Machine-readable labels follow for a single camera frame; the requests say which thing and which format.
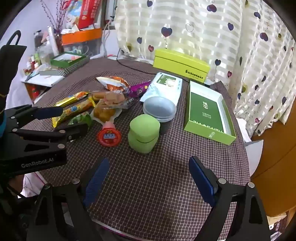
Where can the white side shelf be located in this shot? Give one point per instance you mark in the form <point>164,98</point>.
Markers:
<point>44,80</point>

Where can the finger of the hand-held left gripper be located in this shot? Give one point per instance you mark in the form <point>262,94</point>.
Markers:
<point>49,112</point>
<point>74,129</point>

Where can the white cloth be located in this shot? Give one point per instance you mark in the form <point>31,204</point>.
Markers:
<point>242,129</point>

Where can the light grey sheet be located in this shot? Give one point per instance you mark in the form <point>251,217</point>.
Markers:
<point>254,155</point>

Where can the long yellow snack bar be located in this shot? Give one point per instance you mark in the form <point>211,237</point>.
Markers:
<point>74,111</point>

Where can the clear bread packet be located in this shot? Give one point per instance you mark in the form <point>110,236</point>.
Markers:
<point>111,97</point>

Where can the vase with purple branches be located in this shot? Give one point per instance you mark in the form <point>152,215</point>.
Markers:
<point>59,42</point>

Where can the heart print curtain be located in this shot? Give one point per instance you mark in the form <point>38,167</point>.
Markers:
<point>208,34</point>

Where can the red lid jelly cup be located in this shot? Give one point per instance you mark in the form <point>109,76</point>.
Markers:
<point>109,136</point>

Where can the red packaging bag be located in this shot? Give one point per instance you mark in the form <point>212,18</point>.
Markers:
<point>89,11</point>

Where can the closed lime green box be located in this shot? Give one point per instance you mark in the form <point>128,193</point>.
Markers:
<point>180,64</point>

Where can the short yellow snack bar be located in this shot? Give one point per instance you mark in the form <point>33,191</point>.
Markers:
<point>71,98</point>

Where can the brown checked tablecloth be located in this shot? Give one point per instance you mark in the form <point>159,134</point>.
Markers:
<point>150,185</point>

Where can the colourful printed box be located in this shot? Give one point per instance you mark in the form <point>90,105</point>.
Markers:
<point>71,18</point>

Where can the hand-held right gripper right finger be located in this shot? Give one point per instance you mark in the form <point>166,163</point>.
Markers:
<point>203,183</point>

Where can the lime green lidded jar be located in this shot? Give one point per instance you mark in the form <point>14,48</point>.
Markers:
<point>143,132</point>

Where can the green snack packet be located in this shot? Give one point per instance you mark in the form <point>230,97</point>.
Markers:
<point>83,118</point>

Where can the clear packet of yellow cakes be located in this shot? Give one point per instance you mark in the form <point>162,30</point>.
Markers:
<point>104,112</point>

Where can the lime green box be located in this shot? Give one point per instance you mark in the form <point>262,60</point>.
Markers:
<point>208,135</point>
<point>180,64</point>

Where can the green rimmed shallow box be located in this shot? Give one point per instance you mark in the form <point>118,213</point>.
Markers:
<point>69,58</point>

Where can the purple snack packet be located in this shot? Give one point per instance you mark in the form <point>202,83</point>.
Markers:
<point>138,89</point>

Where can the clear plastic jar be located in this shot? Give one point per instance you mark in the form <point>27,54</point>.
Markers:
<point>41,49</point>

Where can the orange chips bag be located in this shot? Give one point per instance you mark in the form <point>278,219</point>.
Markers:
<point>113,83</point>

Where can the orange lid storage box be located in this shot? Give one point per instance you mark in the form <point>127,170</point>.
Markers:
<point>81,36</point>

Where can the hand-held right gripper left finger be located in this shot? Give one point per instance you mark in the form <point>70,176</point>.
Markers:
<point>97,180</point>

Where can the wet wipes pack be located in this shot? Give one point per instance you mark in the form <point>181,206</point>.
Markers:
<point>166,85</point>

